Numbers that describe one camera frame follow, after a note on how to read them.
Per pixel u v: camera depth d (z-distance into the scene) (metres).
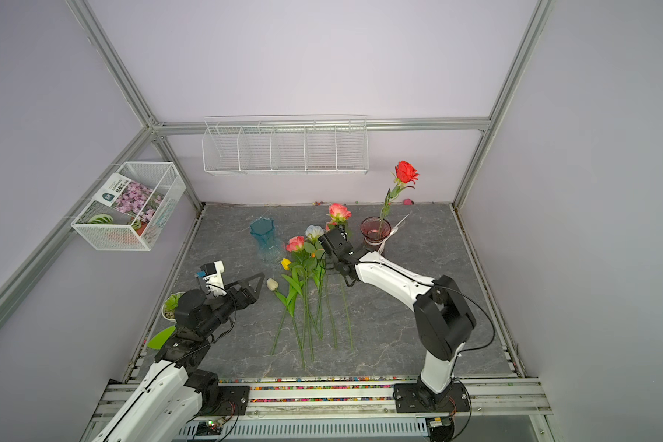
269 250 0.96
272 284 0.91
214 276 0.69
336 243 0.68
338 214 0.95
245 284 0.68
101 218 0.71
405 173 0.79
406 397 0.74
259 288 0.72
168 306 0.81
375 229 0.89
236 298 0.68
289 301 0.91
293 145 1.00
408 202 1.23
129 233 0.69
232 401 0.73
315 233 1.04
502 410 0.74
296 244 1.02
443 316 0.46
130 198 0.75
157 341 0.86
